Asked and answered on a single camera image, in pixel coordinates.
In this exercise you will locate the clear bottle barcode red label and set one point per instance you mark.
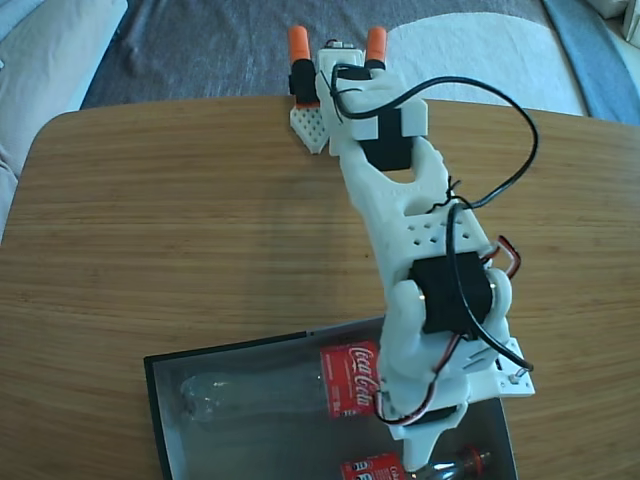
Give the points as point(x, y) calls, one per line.
point(450, 467)

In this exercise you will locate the clear bottle Coca-Cola red label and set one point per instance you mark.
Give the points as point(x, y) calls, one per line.
point(350, 380)

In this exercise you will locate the grey cardboard box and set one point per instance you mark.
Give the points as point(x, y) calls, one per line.
point(280, 450)

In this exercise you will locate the white cloth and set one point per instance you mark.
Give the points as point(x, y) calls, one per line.
point(500, 55)

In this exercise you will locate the orange black table clamp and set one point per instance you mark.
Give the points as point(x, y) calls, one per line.
point(376, 42)
point(299, 42)

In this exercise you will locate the blue cloth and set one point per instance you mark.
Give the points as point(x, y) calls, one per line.
point(600, 75)

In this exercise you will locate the grey textured rug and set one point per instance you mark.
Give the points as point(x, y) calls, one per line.
point(200, 50)

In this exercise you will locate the white cushion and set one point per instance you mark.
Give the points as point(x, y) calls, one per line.
point(40, 60)

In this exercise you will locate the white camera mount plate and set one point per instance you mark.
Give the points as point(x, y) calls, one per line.
point(505, 377)

